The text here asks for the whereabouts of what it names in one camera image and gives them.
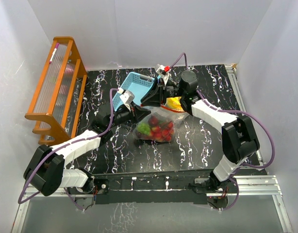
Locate red fake strawberries bunch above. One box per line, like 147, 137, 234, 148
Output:
146, 115, 174, 143

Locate aluminium frame rail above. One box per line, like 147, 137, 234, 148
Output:
13, 171, 293, 233

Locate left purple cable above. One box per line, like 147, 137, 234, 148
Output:
17, 88, 123, 212

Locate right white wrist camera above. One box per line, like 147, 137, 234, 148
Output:
155, 64, 171, 85

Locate blue zip clear bag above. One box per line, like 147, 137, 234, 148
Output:
156, 75, 184, 113

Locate black base bar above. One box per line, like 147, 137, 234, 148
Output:
62, 169, 239, 206

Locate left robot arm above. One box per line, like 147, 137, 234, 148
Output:
23, 103, 151, 196

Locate pink white marker pen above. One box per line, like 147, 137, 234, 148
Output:
49, 42, 59, 64

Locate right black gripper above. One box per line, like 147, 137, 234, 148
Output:
140, 78, 186, 107

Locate orange wooden rack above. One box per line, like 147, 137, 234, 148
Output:
25, 36, 87, 145

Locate red zip clear bag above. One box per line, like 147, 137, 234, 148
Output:
133, 107, 188, 143

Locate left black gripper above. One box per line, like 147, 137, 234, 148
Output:
107, 102, 151, 129

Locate green fake grapes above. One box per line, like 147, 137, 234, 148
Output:
137, 123, 151, 136

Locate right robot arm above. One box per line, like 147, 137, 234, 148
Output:
141, 70, 260, 193

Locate light blue plastic basket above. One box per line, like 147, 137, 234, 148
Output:
119, 72, 154, 105

